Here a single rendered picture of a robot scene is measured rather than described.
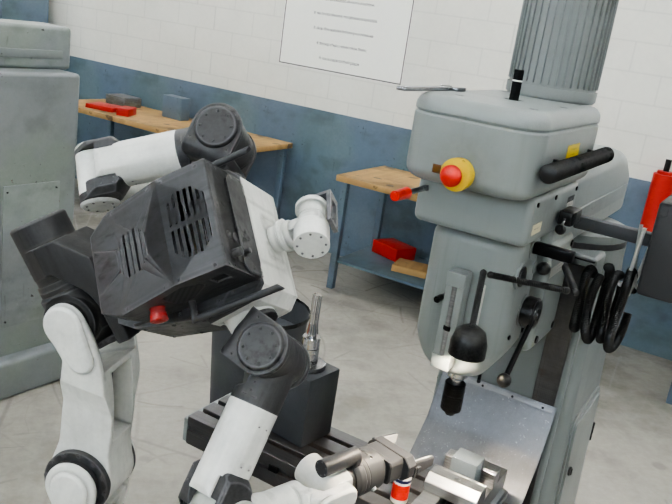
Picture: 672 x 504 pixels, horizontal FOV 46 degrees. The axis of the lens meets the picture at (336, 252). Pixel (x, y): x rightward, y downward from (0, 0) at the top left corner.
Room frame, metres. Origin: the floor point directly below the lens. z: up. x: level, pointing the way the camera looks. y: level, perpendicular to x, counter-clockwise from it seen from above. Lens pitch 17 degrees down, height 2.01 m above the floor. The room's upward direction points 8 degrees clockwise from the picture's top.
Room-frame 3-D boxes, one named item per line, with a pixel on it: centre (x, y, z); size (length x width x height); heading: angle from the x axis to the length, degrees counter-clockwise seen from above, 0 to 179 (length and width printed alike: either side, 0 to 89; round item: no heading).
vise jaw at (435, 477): (1.52, -0.34, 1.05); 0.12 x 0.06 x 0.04; 62
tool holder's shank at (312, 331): (1.82, 0.03, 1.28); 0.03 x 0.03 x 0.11
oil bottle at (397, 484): (1.57, -0.23, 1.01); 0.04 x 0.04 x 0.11
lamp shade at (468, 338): (1.41, -0.28, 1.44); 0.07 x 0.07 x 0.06
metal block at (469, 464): (1.57, -0.36, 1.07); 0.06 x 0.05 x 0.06; 62
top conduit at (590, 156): (1.56, -0.45, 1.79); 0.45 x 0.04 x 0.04; 151
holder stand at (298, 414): (1.84, 0.07, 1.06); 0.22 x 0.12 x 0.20; 54
